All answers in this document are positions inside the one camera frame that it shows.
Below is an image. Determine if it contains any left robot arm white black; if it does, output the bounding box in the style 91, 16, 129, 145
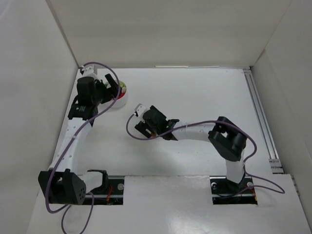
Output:
38, 73, 121, 205

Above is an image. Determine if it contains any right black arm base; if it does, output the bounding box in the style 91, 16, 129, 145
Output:
210, 176, 258, 205

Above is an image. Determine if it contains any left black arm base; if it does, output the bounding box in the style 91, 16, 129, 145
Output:
78, 170, 125, 205

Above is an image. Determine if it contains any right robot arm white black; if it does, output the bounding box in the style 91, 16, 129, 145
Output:
134, 104, 247, 184

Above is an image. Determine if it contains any white round divided container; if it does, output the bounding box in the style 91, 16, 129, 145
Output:
103, 81, 128, 109

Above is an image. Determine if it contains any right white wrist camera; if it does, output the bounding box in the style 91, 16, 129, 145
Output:
134, 103, 148, 119

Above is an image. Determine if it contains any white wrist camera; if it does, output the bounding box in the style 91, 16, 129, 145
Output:
134, 103, 148, 119
80, 65, 98, 79

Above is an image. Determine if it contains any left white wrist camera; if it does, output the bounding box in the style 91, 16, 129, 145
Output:
80, 65, 98, 79

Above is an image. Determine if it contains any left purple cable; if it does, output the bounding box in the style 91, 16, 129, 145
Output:
45, 62, 122, 234

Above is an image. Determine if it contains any purple cable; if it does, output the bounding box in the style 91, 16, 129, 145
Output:
125, 113, 286, 195
45, 62, 122, 234

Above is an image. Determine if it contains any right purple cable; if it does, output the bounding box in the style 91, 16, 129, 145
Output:
125, 113, 286, 195

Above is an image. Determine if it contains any aluminium rail right edge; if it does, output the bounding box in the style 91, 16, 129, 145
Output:
243, 68, 285, 174

